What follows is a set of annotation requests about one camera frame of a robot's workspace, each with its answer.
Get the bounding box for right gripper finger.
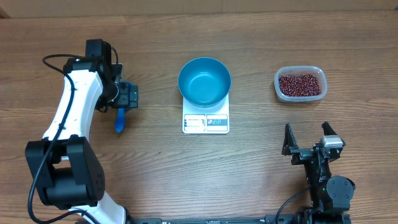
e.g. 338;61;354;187
282;123;298;156
322;121;336;136

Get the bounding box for blue plastic measuring scoop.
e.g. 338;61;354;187
113;81;139;134

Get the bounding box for teal metal bowl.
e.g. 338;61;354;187
177;57;232;108

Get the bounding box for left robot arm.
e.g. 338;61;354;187
25;39;139;223

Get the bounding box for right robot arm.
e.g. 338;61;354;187
275;121;355;223

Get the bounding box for white digital kitchen scale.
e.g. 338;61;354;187
182;95;230;134

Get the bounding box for red adzuki beans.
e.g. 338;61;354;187
279;74;321;96

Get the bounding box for clear plastic food container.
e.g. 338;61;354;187
274;65;328;103

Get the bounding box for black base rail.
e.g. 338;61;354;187
128;215;297;224

